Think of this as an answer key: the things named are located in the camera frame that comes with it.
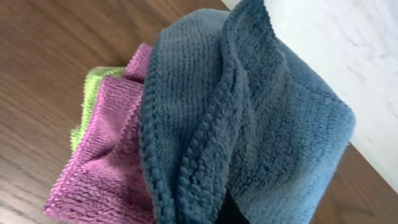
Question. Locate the folded purple cloth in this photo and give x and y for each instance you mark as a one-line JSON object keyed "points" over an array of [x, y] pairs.
{"points": [[103, 181]]}

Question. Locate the blue microfiber cloth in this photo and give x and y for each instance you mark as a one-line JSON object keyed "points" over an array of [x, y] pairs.
{"points": [[227, 106]]}

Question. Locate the folded green cloth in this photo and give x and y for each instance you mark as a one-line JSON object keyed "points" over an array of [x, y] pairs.
{"points": [[90, 91]]}

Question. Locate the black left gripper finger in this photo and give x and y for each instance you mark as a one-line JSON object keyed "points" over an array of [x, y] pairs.
{"points": [[230, 212]]}

